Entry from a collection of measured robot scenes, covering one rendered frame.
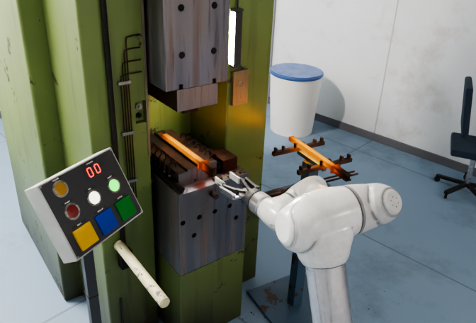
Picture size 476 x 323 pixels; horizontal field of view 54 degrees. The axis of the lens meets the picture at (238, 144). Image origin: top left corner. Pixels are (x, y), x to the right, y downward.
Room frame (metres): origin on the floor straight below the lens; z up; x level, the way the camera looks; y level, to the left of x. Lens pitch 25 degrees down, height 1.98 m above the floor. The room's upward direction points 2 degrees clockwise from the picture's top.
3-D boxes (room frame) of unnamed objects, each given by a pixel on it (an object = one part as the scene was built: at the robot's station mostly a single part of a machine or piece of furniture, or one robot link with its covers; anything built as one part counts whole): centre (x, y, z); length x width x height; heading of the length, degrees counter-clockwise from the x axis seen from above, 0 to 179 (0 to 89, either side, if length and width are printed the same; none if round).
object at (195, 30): (2.01, 0.27, 1.56); 0.42 x 0.39 x 0.40; 38
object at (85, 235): (1.27, 0.50, 1.01); 0.07 x 0.05 x 0.07; 153
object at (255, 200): (1.52, -0.10, 1.00); 0.09 x 0.06 x 0.09; 128
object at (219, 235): (2.03, 0.26, 0.69); 0.56 x 0.38 x 0.45; 38
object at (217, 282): (2.03, 0.26, 0.23); 0.56 x 0.38 x 0.47; 38
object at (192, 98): (1.99, 0.30, 1.32); 0.42 x 0.20 x 0.10; 38
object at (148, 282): (1.54, 0.39, 0.62); 0.44 x 0.05 x 0.05; 38
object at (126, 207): (1.44, 0.41, 1.01); 0.07 x 0.05 x 0.07; 153
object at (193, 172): (1.99, 0.30, 0.96); 0.42 x 0.20 x 0.09; 38
